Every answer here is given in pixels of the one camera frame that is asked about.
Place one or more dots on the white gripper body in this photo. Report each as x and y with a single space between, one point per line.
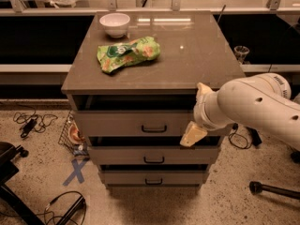
201 112

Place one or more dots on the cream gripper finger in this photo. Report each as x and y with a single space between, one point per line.
192 135

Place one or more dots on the grey top drawer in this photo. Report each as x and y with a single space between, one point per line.
132 124

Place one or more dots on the grey drawer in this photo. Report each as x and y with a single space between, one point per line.
152 155
153 178
132 124

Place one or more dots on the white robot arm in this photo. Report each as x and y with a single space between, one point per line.
262 102

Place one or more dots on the grey middle drawer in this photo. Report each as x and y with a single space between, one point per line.
152 155

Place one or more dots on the grey drawer cabinet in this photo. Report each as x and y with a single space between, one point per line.
193 50

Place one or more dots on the grey bottom drawer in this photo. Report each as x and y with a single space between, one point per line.
153 178

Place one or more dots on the black bar behind cabinet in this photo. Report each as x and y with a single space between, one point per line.
256 140

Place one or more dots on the clear glass cup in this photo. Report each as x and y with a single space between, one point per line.
241 53

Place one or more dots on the black pole on floor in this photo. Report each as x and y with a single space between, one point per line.
257 188

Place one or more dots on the green snack bag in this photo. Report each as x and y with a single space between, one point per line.
127 54

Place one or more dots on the blue tape cross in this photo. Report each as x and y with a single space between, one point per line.
77 171

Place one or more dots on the white ceramic bowl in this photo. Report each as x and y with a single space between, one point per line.
115 24

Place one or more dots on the wire basket with items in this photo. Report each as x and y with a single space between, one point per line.
72 139

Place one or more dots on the black stand with cable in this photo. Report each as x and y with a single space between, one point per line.
78 206

